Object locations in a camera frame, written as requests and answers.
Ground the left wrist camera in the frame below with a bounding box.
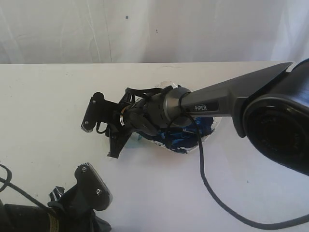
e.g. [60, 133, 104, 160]
[74, 162, 113, 211]

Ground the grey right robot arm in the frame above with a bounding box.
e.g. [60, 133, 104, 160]
[108, 60, 309, 175]

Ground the white paper sheet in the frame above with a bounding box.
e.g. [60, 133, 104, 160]
[97, 137, 309, 232]

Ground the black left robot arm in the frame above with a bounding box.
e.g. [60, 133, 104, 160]
[0, 185, 112, 232]

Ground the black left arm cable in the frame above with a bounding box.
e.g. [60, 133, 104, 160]
[0, 164, 49, 210]

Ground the white plate with blue paint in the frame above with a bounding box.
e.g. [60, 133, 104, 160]
[126, 83, 222, 154]

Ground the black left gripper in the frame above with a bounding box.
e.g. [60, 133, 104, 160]
[48, 185, 112, 232]

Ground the white backdrop cloth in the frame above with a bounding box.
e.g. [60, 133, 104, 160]
[0, 0, 309, 64]

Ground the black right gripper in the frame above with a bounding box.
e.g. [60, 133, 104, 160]
[107, 91, 169, 159]

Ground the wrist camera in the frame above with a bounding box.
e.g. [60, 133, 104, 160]
[74, 162, 113, 211]
[81, 92, 120, 132]

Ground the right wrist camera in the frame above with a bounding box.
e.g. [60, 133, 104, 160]
[81, 92, 120, 132]

